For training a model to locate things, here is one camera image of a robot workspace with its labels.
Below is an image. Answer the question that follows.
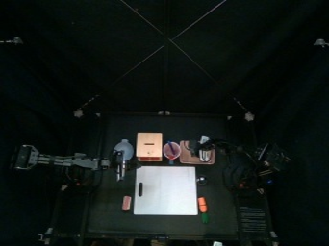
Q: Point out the metal frame clamp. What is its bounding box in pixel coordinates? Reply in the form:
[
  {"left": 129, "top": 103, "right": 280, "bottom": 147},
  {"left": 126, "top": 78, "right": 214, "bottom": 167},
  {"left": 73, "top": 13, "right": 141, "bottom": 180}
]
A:
[
  {"left": 0, "top": 37, "right": 24, "bottom": 46},
  {"left": 313, "top": 37, "right": 329, "bottom": 48}
]

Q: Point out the white cutting board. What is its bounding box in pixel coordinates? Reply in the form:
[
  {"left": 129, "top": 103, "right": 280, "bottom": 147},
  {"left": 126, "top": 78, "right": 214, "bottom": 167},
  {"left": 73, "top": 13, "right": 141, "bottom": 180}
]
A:
[{"left": 133, "top": 165, "right": 200, "bottom": 216}]

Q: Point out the blue toy knife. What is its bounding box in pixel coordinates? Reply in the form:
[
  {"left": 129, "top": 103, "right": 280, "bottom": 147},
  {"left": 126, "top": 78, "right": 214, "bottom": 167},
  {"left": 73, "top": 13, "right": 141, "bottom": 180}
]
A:
[{"left": 168, "top": 140, "right": 177, "bottom": 165}]

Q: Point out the brown wooden tray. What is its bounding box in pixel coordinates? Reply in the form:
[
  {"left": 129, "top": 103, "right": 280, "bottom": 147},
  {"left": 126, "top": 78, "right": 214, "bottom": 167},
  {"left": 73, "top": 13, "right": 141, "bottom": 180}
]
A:
[{"left": 180, "top": 139, "right": 216, "bottom": 166}]

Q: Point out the light blue plate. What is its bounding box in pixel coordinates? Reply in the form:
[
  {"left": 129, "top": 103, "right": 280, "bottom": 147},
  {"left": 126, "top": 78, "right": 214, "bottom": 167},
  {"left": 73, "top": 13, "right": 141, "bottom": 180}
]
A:
[{"left": 114, "top": 138, "right": 135, "bottom": 161}]

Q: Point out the small dark round object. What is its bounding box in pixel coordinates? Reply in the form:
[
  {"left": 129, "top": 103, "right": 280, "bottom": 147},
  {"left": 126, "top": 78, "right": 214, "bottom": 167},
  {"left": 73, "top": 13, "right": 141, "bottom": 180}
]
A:
[{"left": 196, "top": 174, "right": 210, "bottom": 186}]

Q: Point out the pink toy sushi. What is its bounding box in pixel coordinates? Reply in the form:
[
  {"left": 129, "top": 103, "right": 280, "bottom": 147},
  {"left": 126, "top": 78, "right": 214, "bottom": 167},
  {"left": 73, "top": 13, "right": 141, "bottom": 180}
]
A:
[{"left": 121, "top": 195, "right": 133, "bottom": 212}]

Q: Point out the orange toy carrot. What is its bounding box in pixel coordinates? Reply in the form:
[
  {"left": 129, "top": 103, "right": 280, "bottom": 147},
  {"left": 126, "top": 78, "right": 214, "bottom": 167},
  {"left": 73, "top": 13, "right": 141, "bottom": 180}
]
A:
[{"left": 197, "top": 196, "right": 209, "bottom": 214}]

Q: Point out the black sheet with white text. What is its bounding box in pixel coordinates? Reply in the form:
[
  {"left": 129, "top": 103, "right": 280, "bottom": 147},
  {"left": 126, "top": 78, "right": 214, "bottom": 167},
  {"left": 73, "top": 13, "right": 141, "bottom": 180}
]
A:
[{"left": 237, "top": 195, "right": 273, "bottom": 238}]

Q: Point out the pink translucent cup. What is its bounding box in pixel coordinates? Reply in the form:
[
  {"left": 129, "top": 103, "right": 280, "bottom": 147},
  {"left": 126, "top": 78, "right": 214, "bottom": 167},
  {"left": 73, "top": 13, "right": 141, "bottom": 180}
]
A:
[{"left": 162, "top": 141, "right": 182, "bottom": 161}]

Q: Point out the wooden box with red base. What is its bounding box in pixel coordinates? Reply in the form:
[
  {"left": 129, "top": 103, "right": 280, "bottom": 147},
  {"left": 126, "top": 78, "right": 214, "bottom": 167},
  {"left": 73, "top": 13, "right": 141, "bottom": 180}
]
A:
[{"left": 135, "top": 132, "right": 165, "bottom": 162}]

